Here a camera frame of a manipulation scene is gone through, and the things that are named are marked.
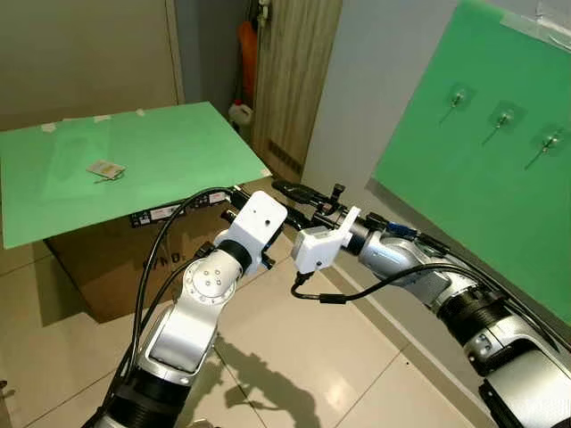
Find clear adhesive metal hook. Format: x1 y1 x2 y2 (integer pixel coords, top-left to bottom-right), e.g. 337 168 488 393
449 83 472 108
493 104 517 128
540 128 565 152

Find white bottle with red cap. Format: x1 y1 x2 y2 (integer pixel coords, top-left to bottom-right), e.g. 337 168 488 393
228 100 252 126

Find wood grain door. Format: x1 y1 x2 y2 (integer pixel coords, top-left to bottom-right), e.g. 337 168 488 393
250 0 344 184

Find plain green board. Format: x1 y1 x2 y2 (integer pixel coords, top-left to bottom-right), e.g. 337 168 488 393
0 101 271 249

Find green board with hooks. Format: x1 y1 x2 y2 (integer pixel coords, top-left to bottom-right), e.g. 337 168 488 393
370 0 571 326

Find orange bag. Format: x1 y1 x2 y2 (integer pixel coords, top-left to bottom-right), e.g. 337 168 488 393
236 20 260 86

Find white hanging trinket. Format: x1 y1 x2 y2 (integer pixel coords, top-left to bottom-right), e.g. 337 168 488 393
254 0 273 28

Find beige tag with key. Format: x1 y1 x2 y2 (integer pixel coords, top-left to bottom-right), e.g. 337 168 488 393
87 159 126 184

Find white door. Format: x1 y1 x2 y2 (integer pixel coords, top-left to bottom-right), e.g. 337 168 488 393
0 0 184 133

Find wide translucent tape strip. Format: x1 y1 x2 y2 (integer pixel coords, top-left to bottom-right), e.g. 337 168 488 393
500 7 571 53

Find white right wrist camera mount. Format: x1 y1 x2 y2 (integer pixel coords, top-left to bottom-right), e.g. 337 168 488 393
292 207 362 275

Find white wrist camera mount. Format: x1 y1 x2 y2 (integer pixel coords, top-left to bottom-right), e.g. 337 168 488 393
217 190 288 273
292 207 362 275

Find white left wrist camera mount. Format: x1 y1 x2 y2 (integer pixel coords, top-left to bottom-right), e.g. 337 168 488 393
217 190 288 273

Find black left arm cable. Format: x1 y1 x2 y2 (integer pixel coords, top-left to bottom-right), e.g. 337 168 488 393
129 187 237 375

